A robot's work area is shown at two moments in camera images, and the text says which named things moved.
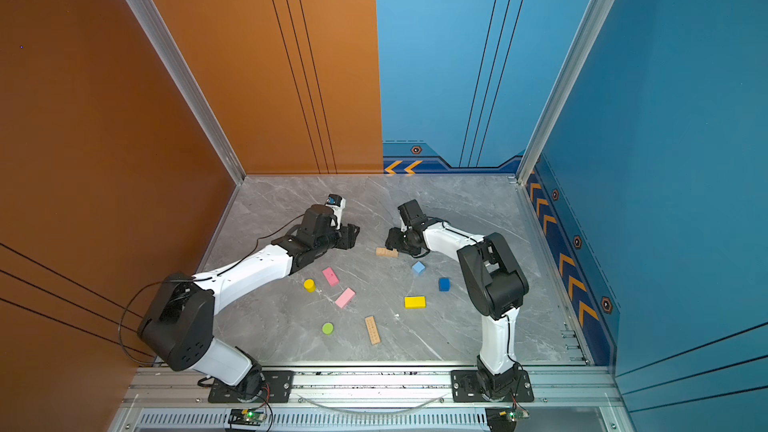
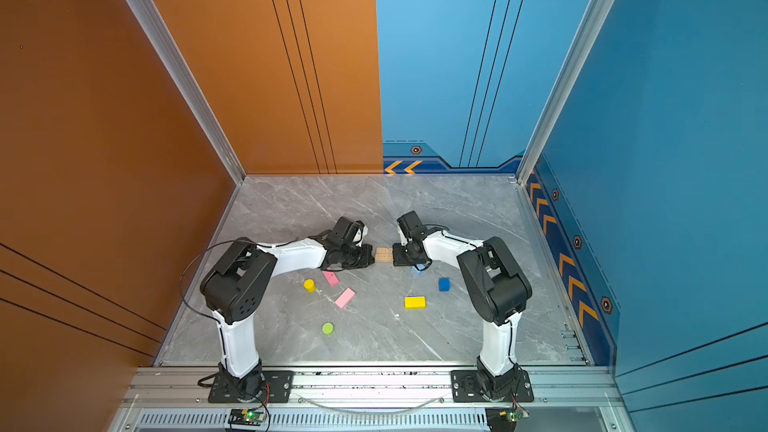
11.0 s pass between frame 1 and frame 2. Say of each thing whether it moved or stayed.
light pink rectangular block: stayed
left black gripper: moved
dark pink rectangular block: stayed
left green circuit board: stayed
